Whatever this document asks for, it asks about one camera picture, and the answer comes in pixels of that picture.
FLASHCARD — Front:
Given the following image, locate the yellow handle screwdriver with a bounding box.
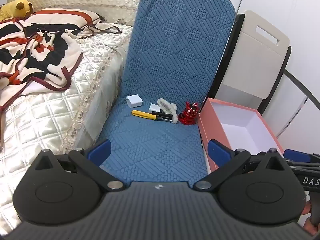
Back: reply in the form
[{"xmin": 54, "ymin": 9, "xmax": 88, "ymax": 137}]
[{"xmin": 131, "ymin": 110, "xmax": 157, "ymax": 121}]

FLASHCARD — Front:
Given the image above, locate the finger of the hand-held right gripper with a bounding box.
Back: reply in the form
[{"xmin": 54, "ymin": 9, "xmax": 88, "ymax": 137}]
[{"xmin": 284, "ymin": 149, "xmax": 320, "ymax": 173}]

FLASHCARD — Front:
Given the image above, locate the beige folding table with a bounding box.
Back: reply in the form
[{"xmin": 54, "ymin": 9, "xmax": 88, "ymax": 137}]
[{"xmin": 214, "ymin": 10, "xmax": 292, "ymax": 117}]

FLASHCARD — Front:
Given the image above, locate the cream quilted bed cover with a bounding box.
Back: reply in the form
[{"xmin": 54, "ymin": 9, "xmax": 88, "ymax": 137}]
[{"xmin": 0, "ymin": 21, "xmax": 133, "ymax": 230}]

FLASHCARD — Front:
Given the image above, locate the white charger plug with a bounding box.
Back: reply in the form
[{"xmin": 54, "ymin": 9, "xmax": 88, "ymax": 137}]
[
  {"xmin": 126, "ymin": 94, "xmax": 143, "ymax": 109},
  {"xmin": 148, "ymin": 103, "xmax": 162, "ymax": 115}
]

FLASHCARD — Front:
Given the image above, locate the white black red blanket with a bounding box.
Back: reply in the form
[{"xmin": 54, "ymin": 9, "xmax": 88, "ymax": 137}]
[{"xmin": 0, "ymin": 17, "xmax": 123, "ymax": 113}]

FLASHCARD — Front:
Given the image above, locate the pink cardboard box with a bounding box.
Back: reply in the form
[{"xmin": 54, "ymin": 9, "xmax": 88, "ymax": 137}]
[{"xmin": 197, "ymin": 98, "xmax": 285, "ymax": 176}]

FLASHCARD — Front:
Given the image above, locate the white fluffy hair clip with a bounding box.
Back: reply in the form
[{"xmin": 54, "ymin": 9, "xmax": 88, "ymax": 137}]
[{"xmin": 157, "ymin": 98, "xmax": 179, "ymax": 125}]

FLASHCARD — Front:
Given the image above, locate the black rectangular stick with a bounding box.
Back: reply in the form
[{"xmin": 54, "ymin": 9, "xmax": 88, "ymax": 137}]
[{"xmin": 151, "ymin": 111, "xmax": 174, "ymax": 123}]

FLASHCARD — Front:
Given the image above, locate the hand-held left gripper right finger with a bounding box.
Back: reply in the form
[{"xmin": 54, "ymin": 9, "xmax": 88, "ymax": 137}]
[{"xmin": 194, "ymin": 139, "xmax": 286, "ymax": 193}]

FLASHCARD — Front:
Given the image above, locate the black round hoop frame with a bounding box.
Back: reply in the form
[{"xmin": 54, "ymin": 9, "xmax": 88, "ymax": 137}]
[{"xmin": 275, "ymin": 69, "xmax": 320, "ymax": 141}]

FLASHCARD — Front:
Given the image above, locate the yellow plush toy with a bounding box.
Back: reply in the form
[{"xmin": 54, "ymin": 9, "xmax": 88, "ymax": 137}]
[{"xmin": 0, "ymin": 0, "xmax": 35, "ymax": 22}]

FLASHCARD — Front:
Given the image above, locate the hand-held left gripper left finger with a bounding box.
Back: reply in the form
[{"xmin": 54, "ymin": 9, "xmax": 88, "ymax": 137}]
[{"xmin": 33, "ymin": 139, "xmax": 125, "ymax": 192}]

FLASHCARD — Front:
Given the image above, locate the red figurine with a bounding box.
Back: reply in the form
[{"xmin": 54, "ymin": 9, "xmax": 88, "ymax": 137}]
[{"xmin": 179, "ymin": 101, "xmax": 200, "ymax": 126}]

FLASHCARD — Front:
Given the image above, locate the person's right hand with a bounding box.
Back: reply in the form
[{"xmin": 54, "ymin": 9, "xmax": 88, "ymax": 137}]
[{"xmin": 300, "ymin": 204, "xmax": 320, "ymax": 236}]

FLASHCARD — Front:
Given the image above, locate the blue quilted mat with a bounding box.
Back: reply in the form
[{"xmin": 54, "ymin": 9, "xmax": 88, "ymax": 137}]
[{"xmin": 96, "ymin": 0, "xmax": 237, "ymax": 184}]

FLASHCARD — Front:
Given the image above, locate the red white striped pillow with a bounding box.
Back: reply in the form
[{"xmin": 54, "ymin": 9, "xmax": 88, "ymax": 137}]
[{"xmin": 26, "ymin": 8, "xmax": 106, "ymax": 29}]

